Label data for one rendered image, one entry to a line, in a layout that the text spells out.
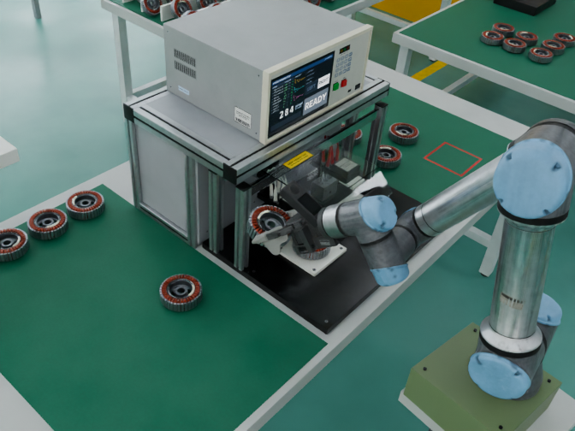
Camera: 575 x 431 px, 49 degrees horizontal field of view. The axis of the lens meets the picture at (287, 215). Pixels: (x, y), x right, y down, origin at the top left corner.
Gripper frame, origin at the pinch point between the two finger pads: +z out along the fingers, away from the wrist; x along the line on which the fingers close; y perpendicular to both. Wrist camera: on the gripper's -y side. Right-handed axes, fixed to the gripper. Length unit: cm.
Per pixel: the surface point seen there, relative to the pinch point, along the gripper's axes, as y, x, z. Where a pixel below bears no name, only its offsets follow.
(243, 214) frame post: -2.9, 4.2, 11.9
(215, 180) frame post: -13.6, 4.9, 16.6
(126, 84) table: -56, 116, 192
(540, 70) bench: 26, 199, 9
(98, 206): -18, -3, 63
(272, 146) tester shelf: -14.8, 17.2, 4.4
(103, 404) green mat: 17, -47, 24
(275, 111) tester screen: -22.7, 19.5, 0.4
